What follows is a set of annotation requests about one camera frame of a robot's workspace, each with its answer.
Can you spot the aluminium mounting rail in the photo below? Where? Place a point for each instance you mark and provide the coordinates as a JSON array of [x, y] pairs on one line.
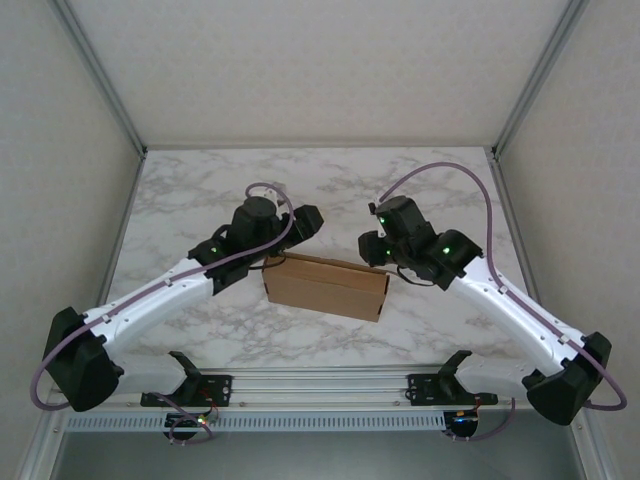
[[320, 387]]

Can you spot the aluminium frame leg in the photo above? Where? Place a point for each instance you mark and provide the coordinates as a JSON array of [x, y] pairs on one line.
[[587, 445], [45, 445]]

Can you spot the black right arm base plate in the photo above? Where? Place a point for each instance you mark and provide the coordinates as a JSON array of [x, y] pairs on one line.
[[425, 390]]

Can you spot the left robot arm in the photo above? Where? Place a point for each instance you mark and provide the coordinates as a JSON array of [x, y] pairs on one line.
[[150, 310]]

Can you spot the small electronics board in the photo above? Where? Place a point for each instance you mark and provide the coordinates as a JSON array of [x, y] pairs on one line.
[[462, 422], [185, 422]]

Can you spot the aluminium table side rail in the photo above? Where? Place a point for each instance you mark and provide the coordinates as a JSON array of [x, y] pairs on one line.
[[515, 235], [130, 200]]

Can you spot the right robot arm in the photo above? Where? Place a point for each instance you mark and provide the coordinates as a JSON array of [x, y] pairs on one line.
[[500, 305]]

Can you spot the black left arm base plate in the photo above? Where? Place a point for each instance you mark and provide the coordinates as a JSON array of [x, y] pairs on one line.
[[222, 387]]

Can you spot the brown cardboard box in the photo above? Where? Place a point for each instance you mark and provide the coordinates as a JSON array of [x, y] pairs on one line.
[[325, 290]]

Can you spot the aluminium frame post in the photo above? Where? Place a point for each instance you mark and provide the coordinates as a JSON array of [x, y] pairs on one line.
[[540, 75], [100, 80]]

